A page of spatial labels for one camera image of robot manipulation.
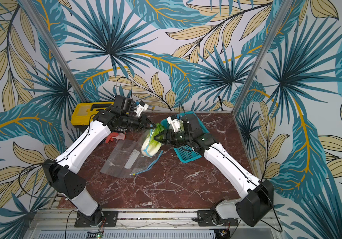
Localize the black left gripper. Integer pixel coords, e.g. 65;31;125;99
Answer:
122;113;158;132

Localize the chinese cabbage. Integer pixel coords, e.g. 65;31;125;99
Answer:
141;133;162;157
150;123;165;140

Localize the chinese cabbage front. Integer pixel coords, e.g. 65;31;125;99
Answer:
141;133;162;157

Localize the clear zipper bag blue seal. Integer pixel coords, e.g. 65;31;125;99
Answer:
141;123;165;157

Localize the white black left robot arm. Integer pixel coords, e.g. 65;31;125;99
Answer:
42;107;156;227

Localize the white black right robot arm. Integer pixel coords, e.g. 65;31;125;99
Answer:
154;130;273;227

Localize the teal plastic basket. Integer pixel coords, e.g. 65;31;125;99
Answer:
173;111;208;163

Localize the yellow black plastic toolbox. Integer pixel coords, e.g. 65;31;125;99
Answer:
70;102;113;126

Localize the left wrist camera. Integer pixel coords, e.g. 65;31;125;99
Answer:
112;95;149;118

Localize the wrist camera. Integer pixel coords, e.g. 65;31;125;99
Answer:
166;113;203;133
112;95;149;118

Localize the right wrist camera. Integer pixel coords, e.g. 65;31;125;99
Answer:
166;113;203;133

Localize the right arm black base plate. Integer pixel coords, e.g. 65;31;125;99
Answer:
192;210;239;227

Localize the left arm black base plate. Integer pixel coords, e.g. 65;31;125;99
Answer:
74;210;118;228

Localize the left aluminium corner post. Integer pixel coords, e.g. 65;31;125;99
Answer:
20;0;88;103

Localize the aluminium corner post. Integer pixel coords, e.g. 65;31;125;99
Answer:
232;0;293;117
20;0;88;103

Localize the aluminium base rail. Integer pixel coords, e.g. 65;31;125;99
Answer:
24;209;287;239

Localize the right aluminium corner post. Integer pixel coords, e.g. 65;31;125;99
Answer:
232;0;293;117

